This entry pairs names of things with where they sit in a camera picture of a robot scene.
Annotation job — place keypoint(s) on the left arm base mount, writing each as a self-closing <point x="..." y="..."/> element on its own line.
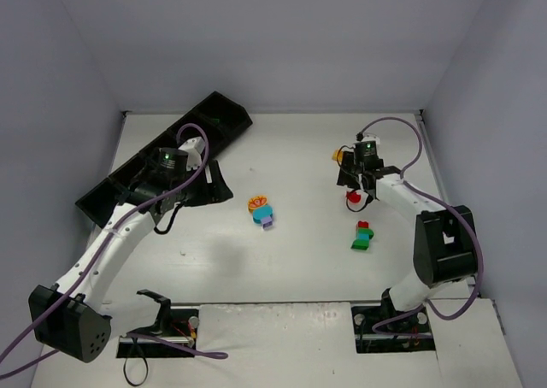
<point x="182" y="330"/>

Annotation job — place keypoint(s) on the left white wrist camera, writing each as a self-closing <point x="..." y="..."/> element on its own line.
<point x="194" y="148"/>

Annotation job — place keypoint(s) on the yellow lego brick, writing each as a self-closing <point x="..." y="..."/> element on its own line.
<point x="338" y="155"/>

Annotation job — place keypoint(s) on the lavender lego brick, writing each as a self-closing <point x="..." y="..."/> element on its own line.
<point x="267" y="222"/>

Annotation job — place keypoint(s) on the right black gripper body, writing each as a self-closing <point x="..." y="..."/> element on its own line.
<point x="348" y="176"/>

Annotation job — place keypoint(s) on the black sectioned sorting tray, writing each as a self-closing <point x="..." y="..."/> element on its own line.
<point x="179" y="144"/>

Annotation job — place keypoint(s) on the green flat lego brick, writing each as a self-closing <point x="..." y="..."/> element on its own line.
<point x="360" y="244"/>

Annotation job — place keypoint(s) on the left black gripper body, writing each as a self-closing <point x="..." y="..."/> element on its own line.
<point x="209" y="185"/>

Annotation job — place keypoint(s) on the teal curved lego piece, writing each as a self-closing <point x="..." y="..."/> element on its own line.
<point x="364" y="234"/>

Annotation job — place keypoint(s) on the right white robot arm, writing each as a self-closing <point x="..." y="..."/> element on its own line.
<point x="446" y="249"/>

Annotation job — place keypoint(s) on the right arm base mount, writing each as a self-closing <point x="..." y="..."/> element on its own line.
<point x="408" y="335"/>

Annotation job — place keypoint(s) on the red round lego piece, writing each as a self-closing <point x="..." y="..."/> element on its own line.
<point x="353" y="197"/>

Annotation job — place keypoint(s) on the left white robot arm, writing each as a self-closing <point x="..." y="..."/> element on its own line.
<point x="70" y="316"/>

